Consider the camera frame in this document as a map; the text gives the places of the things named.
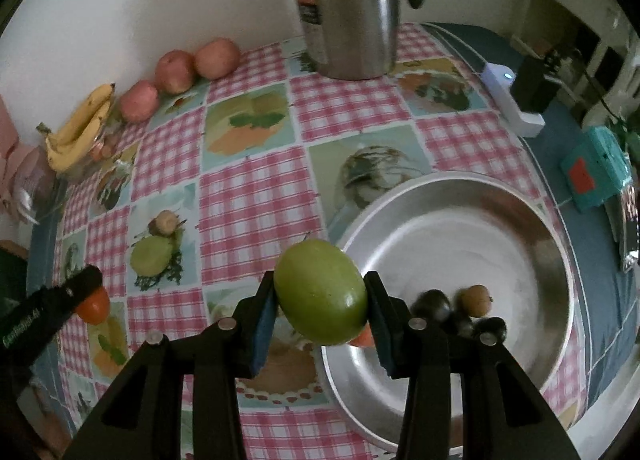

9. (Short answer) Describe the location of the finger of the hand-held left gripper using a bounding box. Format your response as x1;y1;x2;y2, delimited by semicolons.
54;265;104;314

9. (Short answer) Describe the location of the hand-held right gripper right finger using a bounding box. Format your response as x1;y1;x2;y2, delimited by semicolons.
363;271;583;460

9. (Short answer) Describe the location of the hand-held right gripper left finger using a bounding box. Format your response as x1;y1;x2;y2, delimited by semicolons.
62;270;278;460

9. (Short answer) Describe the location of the large orange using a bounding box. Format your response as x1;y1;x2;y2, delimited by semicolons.
76;286;111;326

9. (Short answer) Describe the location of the dark plum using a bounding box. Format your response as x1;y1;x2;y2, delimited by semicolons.
447;312;476;338
412;289;453;328

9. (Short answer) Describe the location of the glossy green fruit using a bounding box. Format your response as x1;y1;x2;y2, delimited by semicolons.
273;239;370;346

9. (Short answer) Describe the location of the round metal plate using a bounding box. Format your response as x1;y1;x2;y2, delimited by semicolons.
320;171;576;453

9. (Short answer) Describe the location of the small orange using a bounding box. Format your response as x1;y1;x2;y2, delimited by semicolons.
348;324;376;348

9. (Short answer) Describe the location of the pale green round fruit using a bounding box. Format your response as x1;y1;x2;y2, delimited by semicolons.
129;235;176;277

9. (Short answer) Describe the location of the brown round fruit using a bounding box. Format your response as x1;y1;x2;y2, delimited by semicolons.
460;284;496;319

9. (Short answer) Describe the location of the small brown fruit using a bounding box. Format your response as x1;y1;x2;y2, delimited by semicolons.
154;210;182;237

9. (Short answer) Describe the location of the checked picture tablecloth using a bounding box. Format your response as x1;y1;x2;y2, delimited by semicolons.
52;22;588;460

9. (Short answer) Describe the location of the glass fruit bowl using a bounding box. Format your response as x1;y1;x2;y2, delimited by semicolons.
60;115;136;181

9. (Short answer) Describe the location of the bunch of bananas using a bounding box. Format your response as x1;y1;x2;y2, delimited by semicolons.
36;82;116;175

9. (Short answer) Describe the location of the red apple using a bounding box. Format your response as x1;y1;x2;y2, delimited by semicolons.
118;80;161;123
154;50;196;95
194;37;242;81

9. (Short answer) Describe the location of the dark foil packet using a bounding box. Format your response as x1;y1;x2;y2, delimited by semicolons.
605;180;640;273

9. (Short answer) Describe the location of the teal box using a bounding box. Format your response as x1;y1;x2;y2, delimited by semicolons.
560;126;633;213

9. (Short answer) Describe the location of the white electronic device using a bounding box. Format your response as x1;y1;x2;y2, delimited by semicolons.
481;62;546;138

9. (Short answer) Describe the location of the black box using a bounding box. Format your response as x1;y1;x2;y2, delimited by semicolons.
511;55;563;113

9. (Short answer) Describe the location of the steel thermos jug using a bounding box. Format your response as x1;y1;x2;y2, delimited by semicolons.
290;0;431;82

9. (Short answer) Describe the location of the white shelf unit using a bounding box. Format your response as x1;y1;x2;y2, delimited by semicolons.
510;0;640;106

